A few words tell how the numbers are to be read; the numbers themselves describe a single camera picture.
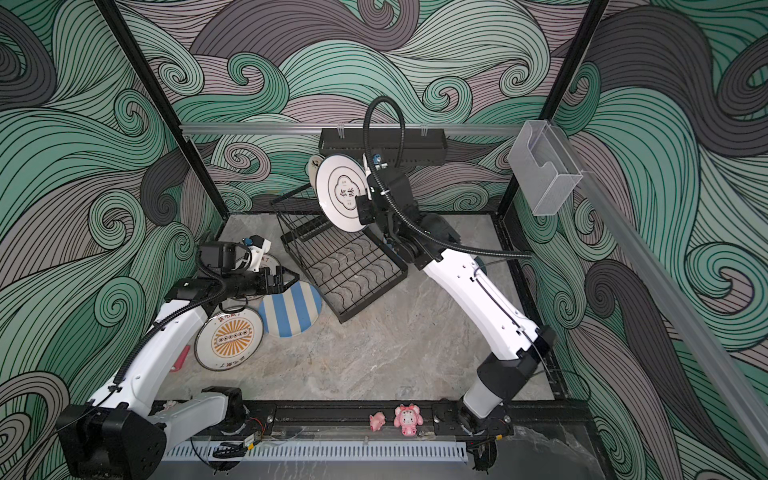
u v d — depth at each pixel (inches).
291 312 36.4
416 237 16.8
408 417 28.0
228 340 33.8
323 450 27.5
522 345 15.7
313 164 35.3
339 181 28.3
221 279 22.9
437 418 28.5
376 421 28.0
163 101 34.5
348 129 36.9
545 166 31.2
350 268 39.6
